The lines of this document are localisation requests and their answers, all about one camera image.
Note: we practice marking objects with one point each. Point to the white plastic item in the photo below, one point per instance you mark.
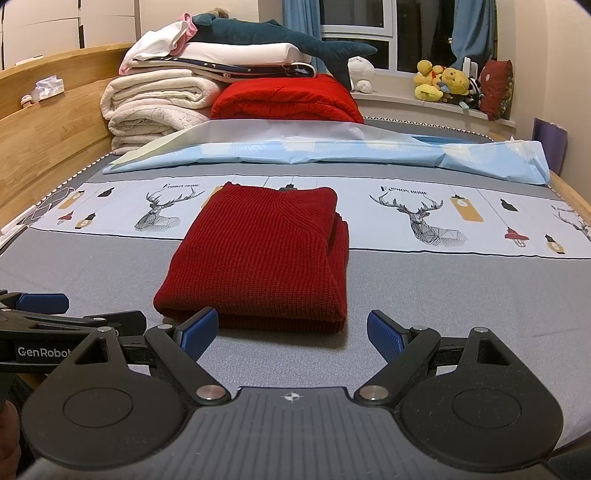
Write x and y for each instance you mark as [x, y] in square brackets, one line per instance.
[471, 68]

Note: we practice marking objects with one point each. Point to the small figurine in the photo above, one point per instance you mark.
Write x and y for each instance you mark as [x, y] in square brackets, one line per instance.
[27, 101]

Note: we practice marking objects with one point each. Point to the white windowsill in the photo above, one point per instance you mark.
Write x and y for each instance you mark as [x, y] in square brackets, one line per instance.
[397, 104]

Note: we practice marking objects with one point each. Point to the white seal plush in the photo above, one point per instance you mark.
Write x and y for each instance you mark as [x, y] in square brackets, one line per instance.
[361, 71]

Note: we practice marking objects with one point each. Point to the white wardrobe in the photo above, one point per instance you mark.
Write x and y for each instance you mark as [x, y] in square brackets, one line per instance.
[46, 27]

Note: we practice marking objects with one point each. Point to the pink garment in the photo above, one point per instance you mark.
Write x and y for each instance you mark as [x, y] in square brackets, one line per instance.
[188, 27]

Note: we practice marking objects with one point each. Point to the tissue pack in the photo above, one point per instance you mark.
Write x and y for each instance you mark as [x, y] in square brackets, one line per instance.
[50, 87]

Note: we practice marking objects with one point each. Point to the navy starred cloth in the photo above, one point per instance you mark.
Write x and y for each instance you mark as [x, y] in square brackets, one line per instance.
[277, 71]

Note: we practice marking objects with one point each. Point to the light blue duvet cover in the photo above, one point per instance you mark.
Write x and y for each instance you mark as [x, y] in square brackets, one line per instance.
[369, 152]

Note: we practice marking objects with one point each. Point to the wooden bed frame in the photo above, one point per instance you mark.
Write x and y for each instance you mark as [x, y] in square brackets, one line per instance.
[55, 120]

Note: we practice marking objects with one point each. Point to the yellow duck plush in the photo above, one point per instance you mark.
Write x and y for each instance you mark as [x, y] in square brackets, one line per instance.
[427, 78]

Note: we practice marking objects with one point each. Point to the brown plush toy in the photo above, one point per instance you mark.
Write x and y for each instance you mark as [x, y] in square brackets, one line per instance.
[217, 13]

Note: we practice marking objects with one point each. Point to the red folded blanket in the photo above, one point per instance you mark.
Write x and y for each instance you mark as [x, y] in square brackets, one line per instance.
[286, 99]

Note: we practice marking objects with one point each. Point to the window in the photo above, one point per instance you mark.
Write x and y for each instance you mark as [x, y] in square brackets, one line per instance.
[355, 18]

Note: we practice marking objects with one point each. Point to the blue curtain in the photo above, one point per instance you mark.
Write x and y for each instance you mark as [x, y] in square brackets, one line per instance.
[473, 37]
[300, 32]

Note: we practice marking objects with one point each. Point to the dark blue shark plush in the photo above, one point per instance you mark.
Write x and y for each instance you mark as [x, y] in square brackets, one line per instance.
[258, 30]

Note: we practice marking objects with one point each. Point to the dark red knit sweater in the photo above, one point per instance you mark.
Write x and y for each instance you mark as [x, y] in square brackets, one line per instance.
[258, 258]

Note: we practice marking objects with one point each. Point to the white folded garment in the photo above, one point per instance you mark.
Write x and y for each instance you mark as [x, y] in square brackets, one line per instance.
[154, 44]

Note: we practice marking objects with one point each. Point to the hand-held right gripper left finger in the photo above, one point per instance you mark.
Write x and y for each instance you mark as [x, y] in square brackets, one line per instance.
[198, 332]

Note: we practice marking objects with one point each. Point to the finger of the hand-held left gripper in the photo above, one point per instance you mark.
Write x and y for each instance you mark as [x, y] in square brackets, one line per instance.
[69, 323]
[39, 302]

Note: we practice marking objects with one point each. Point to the purple bag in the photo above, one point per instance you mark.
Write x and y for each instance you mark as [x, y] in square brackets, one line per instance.
[549, 143]

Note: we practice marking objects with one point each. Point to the striped plush toy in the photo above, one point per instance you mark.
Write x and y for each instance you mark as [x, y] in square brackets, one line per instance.
[472, 94]

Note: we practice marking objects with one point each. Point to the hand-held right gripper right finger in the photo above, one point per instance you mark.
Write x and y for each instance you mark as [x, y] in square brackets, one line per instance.
[385, 334]

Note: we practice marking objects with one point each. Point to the yellow bear plush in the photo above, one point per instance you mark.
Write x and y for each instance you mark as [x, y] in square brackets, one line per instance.
[455, 83]

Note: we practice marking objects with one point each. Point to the dark red cushion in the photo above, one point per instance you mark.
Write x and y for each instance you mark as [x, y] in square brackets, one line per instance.
[496, 90]

